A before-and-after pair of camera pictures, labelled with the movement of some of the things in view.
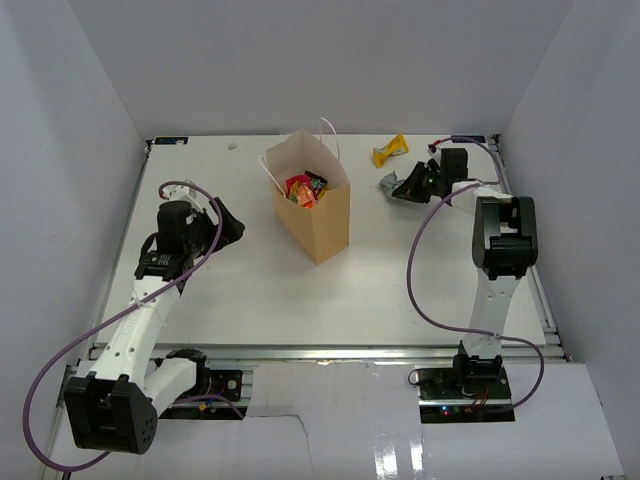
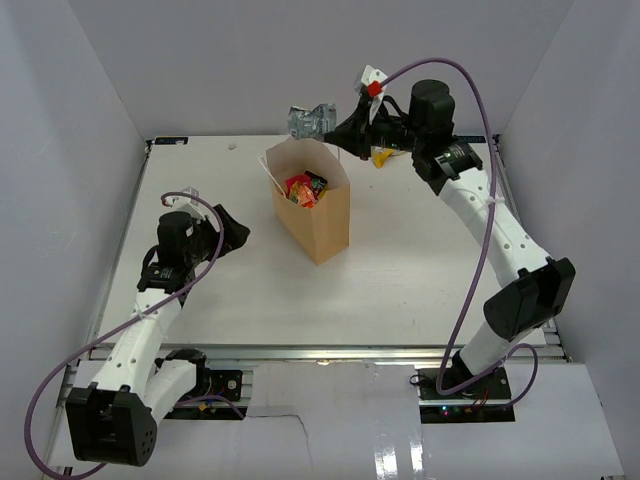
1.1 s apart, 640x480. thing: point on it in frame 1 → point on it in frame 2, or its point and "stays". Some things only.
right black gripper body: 436,178 → 397,133
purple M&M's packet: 317,181 stays
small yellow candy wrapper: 395,147 stays
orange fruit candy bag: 301,193 stays
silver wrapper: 388,182 → 312,124
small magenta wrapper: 303,178 stays
